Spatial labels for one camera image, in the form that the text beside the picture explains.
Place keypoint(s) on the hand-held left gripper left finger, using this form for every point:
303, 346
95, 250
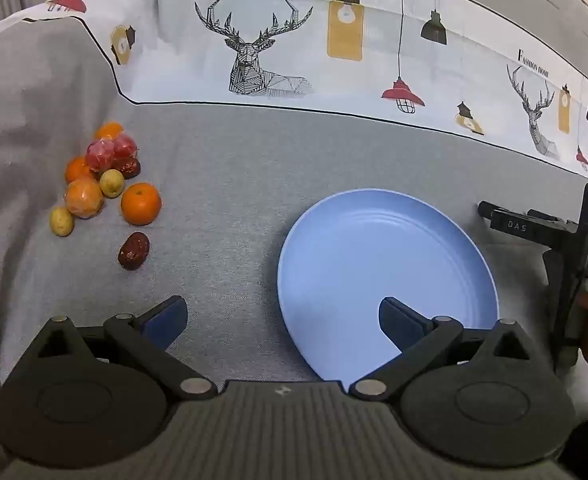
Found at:
166, 318

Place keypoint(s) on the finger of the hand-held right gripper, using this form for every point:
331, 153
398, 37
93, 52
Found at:
516, 226

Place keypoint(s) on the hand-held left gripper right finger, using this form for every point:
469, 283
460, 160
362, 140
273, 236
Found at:
398, 321

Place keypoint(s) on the dark red jujube date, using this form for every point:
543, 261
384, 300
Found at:
134, 258
128, 167

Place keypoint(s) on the light blue plate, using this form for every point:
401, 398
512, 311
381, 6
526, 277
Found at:
373, 250

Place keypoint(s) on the bare mandarin orange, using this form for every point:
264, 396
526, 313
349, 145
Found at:
76, 169
141, 203

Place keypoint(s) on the small yellow-green fruit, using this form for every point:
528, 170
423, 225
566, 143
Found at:
62, 221
111, 183

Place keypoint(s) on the plastic-wrapped orange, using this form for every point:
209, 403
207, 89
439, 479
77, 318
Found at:
84, 198
109, 130

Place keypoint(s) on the red plastic-wrapped fruit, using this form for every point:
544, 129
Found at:
100, 155
125, 146

